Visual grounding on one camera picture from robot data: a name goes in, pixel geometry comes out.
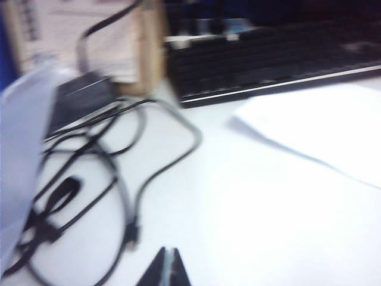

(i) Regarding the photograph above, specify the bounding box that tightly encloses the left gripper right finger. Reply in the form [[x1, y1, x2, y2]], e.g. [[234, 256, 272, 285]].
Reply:
[[166, 247, 192, 286]]

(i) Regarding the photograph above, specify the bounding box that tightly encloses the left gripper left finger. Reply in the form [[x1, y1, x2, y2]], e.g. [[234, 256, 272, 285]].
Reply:
[[135, 246, 167, 286]]

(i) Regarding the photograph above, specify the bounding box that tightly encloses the white wrinkled paper sheet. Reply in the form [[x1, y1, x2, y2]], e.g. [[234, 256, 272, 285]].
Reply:
[[230, 85, 381, 190]]

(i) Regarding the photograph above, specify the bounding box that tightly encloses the black power adapter brick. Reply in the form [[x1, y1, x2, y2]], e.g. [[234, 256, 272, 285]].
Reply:
[[44, 71, 120, 138]]

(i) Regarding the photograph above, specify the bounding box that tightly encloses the light blue plastic sheet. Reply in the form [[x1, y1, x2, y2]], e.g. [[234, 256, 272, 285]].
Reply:
[[0, 64, 61, 269]]

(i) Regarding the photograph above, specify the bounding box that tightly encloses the beige desk calendar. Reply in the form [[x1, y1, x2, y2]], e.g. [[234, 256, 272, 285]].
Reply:
[[2, 0, 168, 97]]

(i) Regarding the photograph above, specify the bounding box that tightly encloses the black mechanical keyboard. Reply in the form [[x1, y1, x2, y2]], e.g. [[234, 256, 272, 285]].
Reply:
[[165, 20, 381, 110]]

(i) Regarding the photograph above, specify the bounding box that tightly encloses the blue partition panel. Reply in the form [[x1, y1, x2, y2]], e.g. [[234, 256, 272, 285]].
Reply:
[[0, 0, 15, 83]]

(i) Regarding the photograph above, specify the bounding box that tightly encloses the black cable with plug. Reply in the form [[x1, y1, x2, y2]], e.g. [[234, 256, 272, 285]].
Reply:
[[117, 97, 204, 253]]

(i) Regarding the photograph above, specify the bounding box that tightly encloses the bundled thin black cable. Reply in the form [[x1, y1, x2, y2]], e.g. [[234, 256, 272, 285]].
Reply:
[[0, 101, 147, 286]]

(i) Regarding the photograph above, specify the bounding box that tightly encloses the black adapter power cable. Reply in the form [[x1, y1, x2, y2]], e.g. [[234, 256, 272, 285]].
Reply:
[[76, 0, 144, 74]]

